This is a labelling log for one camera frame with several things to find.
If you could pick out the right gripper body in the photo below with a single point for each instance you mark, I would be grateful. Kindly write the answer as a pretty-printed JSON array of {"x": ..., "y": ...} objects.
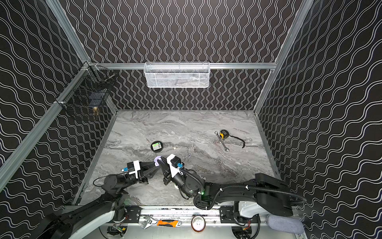
[{"x": 168, "y": 179}]

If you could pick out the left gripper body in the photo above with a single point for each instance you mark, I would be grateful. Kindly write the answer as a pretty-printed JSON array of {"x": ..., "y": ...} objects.
[{"x": 143, "y": 174}]

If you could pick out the purple earbud charging case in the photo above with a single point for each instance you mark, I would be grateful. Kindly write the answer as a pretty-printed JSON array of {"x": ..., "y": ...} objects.
[{"x": 158, "y": 160}]

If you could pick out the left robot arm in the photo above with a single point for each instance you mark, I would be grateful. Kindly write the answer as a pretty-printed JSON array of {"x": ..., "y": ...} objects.
[{"x": 108, "y": 207}]

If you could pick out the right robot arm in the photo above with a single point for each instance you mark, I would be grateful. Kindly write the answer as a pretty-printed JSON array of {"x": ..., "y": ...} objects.
[{"x": 269, "y": 193}]

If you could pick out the black round digital timer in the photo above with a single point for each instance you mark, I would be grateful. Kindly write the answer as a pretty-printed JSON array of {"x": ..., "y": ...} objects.
[{"x": 156, "y": 146}]

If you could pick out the adjustable wrench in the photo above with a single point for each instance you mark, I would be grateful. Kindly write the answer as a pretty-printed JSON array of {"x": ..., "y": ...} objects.
[{"x": 148, "y": 222}]

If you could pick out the silver combination wrench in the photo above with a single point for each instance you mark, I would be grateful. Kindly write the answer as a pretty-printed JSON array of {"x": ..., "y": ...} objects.
[{"x": 221, "y": 141}]

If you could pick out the yellow black tape measure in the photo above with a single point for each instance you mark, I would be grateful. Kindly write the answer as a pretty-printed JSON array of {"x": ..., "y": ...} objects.
[{"x": 224, "y": 134}]

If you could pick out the soda can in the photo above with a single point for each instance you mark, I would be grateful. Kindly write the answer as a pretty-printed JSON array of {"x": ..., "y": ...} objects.
[{"x": 198, "y": 223}]

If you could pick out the grey cloth roll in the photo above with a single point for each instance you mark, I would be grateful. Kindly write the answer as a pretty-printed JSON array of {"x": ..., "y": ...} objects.
[{"x": 285, "y": 224}]

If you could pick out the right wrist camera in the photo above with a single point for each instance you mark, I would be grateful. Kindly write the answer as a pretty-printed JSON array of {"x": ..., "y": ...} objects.
[{"x": 175, "y": 165}]

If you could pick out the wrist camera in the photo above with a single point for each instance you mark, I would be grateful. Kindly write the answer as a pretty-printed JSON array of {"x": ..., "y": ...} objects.
[
  {"x": 175, "y": 165},
  {"x": 132, "y": 168}
]

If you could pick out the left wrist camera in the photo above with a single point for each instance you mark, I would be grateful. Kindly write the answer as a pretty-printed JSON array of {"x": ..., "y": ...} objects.
[{"x": 132, "y": 168}]

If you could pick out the orange handled tool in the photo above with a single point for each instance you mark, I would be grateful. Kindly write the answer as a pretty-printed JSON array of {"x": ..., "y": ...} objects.
[{"x": 169, "y": 223}]

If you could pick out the white wire mesh basket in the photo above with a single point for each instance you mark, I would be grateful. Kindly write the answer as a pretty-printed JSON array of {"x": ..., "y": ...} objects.
[{"x": 177, "y": 74}]

